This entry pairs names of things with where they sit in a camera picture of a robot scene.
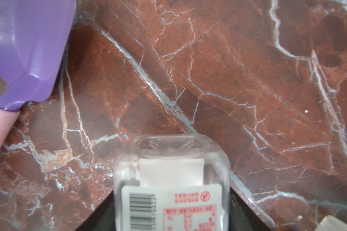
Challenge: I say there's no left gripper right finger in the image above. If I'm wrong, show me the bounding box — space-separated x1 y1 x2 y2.
229 188 271 231

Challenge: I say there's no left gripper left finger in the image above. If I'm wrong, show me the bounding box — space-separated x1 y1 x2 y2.
76 192 116 231

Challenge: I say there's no pink label square bottle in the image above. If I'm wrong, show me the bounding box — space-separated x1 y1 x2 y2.
113 134 230 231

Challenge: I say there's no grey label clear bottle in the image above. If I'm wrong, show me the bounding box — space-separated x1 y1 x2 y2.
315 215 347 231

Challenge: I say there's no purple pink spatula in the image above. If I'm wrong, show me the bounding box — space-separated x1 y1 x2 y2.
0 1 76 149

